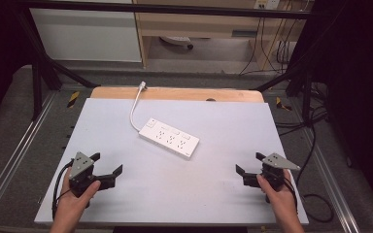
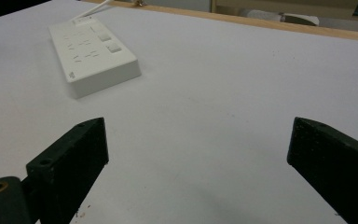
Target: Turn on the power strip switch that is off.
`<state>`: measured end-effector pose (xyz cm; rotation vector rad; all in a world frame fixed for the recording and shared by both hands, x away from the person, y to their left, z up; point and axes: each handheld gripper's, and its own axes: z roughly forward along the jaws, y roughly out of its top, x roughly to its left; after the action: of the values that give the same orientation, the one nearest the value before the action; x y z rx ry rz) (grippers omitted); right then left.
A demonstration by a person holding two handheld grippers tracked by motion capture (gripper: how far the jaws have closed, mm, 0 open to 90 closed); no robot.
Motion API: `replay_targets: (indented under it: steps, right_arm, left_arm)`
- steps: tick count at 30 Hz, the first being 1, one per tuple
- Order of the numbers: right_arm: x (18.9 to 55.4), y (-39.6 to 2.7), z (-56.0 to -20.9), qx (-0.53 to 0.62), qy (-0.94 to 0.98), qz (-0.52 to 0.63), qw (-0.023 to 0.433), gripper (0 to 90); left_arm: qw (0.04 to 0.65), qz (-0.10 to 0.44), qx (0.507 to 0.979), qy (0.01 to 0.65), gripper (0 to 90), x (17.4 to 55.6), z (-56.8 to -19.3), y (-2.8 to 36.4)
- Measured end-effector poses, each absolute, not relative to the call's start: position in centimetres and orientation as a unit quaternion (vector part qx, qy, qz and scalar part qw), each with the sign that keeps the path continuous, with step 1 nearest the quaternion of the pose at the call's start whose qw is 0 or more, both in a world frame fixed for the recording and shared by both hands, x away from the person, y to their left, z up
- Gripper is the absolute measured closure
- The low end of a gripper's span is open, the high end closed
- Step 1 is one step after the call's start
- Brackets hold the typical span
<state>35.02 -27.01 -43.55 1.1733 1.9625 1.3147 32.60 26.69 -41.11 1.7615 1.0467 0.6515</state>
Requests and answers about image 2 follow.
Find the small metal object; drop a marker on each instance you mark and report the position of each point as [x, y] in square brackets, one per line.
[139, 2]

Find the white cloth bundle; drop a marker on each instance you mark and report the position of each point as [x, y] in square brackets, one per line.
[279, 16]

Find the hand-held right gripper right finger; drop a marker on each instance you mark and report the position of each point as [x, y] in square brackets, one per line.
[335, 168]

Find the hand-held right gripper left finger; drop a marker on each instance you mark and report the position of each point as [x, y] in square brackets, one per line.
[71, 165]

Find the white power strip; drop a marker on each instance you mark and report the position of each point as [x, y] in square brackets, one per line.
[91, 54]

